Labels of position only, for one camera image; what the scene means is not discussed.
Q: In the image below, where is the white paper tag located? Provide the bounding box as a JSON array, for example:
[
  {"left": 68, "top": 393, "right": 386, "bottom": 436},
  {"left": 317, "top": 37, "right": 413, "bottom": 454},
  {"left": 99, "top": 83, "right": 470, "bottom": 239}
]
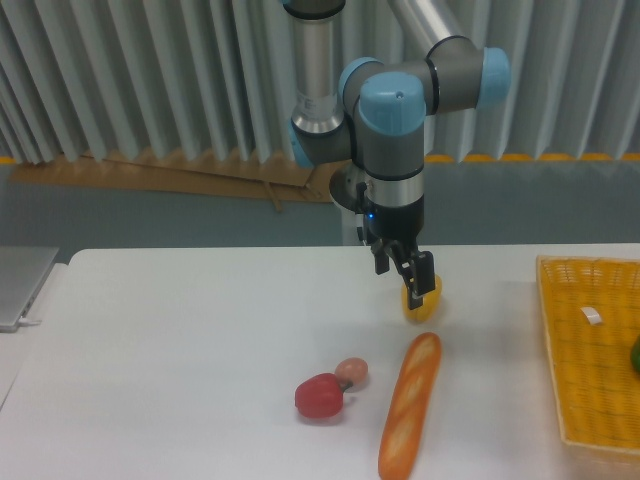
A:
[{"left": 581, "top": 307, "right": 602, "bottom": 326}]

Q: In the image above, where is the yellow woven basket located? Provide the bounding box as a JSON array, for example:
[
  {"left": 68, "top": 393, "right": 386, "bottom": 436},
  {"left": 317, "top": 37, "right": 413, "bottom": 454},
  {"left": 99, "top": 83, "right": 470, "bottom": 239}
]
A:
[{"left": 536, "top": 256, "right": 639, "bottom": 455}]

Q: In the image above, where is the silver laptop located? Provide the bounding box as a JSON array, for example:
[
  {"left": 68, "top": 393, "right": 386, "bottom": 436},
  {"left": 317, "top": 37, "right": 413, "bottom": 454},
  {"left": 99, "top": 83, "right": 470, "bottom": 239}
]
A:
[{"left": 1, "top": 246, "right": 58, "bottom": 333}]

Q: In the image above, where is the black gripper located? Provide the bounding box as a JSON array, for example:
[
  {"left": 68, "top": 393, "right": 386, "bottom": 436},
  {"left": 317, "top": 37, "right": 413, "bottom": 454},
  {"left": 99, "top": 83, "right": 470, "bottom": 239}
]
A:
[{"left": 363, "top": 196, "right": 434, "bottom": 309}]

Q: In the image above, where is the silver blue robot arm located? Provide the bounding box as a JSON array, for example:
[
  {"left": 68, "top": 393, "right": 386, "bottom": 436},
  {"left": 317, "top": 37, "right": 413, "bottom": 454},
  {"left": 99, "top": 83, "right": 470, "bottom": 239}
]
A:
[{"left": 283, "top": 1, "right": 511, "bottom": 310}]

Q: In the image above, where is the green bell pepper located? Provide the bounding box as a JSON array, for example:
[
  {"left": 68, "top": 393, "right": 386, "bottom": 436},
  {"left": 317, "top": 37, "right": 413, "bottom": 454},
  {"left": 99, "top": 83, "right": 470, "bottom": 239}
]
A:
[{"left": 629, "top": 336, "right": 640, "bottom": 373}]

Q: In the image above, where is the red bell pepper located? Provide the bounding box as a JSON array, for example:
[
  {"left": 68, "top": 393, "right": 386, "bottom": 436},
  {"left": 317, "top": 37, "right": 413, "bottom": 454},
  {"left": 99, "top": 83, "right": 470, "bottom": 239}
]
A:
[{"left": 294, "top": 373, "right": 354, "bottom": 420}]

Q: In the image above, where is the brown cardboard sheet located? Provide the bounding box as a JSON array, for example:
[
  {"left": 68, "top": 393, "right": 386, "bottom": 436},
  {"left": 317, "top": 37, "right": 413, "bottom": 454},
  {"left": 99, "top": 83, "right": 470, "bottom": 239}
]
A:
[{"left": 10, "top": 148, "right": 342, "bottom": 212}]

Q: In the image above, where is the brown egg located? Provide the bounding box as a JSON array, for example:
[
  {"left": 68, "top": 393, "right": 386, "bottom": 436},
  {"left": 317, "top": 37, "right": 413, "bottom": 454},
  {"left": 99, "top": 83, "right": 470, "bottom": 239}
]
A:
[{"left": 334, "top": 357, "right": 369, "bottom": 387}]

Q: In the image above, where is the yellow bell pepper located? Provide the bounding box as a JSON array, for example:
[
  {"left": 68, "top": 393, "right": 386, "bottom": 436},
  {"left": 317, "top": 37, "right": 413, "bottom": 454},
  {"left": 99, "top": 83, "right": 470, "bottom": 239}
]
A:
[{"left": 401, "top": 275, "right": 442, "bottom": 323}]

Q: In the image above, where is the orange baguette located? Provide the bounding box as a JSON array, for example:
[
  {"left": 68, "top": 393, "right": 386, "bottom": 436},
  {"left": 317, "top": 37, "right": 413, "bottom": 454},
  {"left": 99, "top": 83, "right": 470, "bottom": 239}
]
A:
[{"left": 378, "top": 332, "right": 442, "bottom": 479}]

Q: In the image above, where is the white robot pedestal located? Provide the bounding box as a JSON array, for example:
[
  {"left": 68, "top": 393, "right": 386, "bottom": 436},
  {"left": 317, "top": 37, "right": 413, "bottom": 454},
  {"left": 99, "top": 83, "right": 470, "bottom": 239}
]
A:
[{"left": 329, "top": 162, "right": 369, "bottom": 246}]

